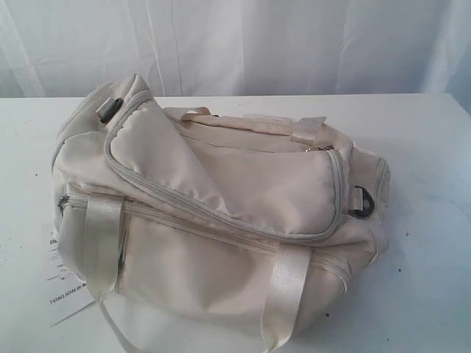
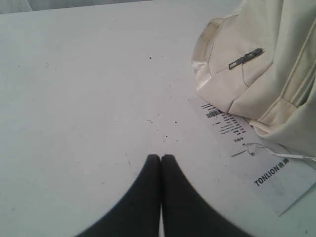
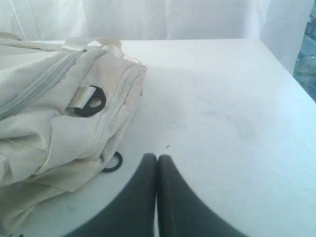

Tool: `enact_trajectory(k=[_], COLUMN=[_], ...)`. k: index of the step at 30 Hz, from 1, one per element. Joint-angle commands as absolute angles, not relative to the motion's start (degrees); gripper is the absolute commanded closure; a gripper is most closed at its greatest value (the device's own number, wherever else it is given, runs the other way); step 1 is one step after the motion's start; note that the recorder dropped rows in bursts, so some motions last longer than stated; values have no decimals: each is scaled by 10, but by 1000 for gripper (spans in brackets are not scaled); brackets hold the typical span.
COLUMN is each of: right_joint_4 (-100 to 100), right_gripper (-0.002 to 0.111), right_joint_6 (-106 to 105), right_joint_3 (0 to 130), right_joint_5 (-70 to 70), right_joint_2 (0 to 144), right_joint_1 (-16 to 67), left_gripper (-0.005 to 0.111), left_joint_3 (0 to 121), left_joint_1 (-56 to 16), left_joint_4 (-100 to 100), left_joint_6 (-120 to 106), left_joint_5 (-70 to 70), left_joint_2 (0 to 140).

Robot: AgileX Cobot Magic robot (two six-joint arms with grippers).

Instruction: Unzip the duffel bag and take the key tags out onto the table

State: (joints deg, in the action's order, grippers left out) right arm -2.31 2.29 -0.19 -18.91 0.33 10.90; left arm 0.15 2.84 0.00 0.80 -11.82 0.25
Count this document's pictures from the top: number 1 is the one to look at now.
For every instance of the cream fabric duffel bag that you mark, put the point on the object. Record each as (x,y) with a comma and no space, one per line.
(256,224)

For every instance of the white paper product tag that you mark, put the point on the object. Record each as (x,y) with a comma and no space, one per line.
(65,294)

